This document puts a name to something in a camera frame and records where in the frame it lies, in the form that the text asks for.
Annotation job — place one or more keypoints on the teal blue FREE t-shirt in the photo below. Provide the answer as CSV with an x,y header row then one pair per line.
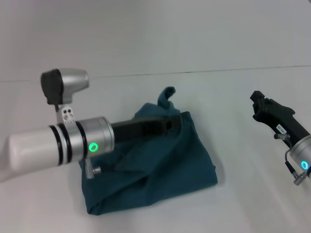
x,y
158,170

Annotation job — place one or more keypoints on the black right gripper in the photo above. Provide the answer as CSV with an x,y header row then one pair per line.
x,y
284,121

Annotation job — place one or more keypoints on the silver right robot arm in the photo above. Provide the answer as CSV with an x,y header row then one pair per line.
x,y
302,155

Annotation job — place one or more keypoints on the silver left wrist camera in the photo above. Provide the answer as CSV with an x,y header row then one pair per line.
x,y
63,87

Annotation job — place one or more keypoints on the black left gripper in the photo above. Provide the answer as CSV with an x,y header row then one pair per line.
x,y
138,129

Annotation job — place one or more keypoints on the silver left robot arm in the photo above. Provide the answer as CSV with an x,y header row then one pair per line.
x,y
60,145

